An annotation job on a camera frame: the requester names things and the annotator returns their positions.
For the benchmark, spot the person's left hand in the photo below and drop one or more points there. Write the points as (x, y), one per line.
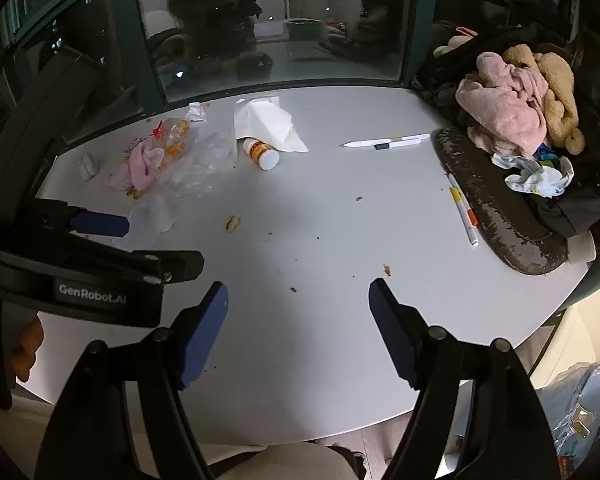
(29, 342)

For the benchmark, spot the grey bin with plastic liner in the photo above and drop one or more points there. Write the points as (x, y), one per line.
(580, 400)

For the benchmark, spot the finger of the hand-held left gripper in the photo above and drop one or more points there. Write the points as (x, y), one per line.
(175, 265)
(102, 224)

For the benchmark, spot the clear plastic bag orange print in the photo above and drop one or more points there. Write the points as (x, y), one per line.
(200, 160)

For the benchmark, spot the red paper packet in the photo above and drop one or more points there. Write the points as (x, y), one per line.
(156, 132)

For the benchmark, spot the tan plush toy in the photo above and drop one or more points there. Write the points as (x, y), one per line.
(560, 90)

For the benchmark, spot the white pen black clip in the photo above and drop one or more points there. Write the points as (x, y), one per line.
(365, 143)

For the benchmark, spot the dark green window frame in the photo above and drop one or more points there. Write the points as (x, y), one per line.
(412, 25)

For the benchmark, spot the small crumpled white paper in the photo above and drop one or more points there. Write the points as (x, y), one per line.
(196, 112)

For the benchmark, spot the fluffy pink sock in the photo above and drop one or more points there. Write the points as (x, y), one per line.
(140, 167)

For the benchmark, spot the white pill bottle orange label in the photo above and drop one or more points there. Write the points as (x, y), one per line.
(262, 154)

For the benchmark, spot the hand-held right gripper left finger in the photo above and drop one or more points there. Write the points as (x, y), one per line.
(205, 332)

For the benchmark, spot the peanut shell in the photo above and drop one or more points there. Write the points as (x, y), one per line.
(232, 224)

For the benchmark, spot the cream chair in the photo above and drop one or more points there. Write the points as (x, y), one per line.
(585, 330)

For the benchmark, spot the white pen orange band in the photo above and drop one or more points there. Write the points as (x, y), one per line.
(462, 207)

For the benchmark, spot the dark brown worn mat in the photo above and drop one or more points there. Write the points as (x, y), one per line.
(500, 220)

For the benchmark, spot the white cotton lump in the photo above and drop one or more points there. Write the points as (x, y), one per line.
(88, 166)

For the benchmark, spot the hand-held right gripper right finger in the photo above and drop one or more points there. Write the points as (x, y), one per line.
(392, 330)

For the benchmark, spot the folded white paper sheet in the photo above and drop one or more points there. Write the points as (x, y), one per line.
(265, 120)

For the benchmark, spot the white printed cloth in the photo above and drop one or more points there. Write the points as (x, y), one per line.
(535, 177)

